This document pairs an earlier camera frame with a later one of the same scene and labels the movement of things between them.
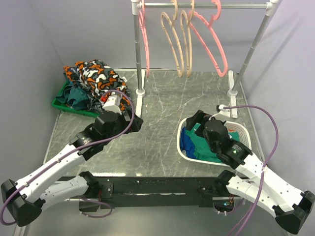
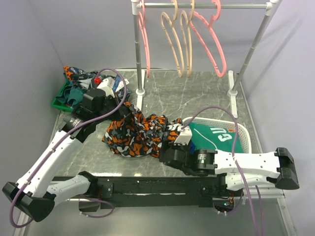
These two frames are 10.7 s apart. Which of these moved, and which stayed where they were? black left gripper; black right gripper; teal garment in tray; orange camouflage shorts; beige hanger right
Moved: black right gripper; orange camouflage shorts; black left gripper
Stayed: teal garment in tray; beige hanger right
